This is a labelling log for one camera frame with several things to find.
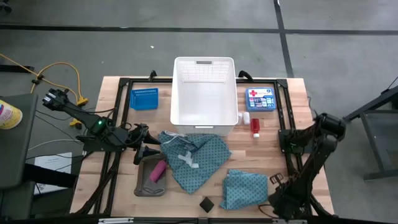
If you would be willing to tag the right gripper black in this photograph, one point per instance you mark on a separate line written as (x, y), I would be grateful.
(284, 199)

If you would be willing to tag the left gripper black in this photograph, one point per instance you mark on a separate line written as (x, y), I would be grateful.
(138, 133)

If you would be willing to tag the pink bandage roll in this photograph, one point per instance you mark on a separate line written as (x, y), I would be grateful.
(157, 171)

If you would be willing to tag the patterned teal hospital gown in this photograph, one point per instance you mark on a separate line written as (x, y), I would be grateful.
(199, 155)
(244, 189)

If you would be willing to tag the red bottle with white cap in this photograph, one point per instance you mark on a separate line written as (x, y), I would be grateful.
(255, 126)

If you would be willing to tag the black bandage roll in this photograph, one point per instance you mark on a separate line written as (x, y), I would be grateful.
(206, 204)

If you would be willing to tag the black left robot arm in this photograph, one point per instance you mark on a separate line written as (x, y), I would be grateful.
(81, 113)

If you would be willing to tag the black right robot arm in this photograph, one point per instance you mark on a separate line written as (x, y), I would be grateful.
(311, 146)

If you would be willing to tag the small blue plastic basket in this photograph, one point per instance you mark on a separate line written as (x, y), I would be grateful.
(144, 99)

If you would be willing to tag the white plastic laundry basket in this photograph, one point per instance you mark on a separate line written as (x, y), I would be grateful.
(203, 102)

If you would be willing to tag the grey translucent plastic tray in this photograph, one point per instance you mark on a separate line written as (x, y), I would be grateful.
(143, 186)

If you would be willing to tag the blue first aid kit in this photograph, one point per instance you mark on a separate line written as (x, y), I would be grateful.
(261, 99)

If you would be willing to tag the white paper sheet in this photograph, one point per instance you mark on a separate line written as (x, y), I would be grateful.
(49, 158)

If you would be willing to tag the black framed glass desk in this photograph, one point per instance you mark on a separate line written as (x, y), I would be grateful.
(371, 140)

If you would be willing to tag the black flat bar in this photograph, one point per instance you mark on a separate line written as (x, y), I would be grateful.
(49, 175)

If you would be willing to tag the grey side table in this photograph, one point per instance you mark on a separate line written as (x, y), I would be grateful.
(15, 149)

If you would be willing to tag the white canister with yellow lid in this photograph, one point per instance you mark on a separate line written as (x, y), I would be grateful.
(9, 115)

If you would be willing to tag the black floor bar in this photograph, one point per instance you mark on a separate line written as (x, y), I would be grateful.
(15, 68)

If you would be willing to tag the black chair caster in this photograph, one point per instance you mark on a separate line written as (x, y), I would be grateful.
(3, 5)

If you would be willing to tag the black aluminium table frame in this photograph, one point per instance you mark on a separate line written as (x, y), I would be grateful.
(264, 81)

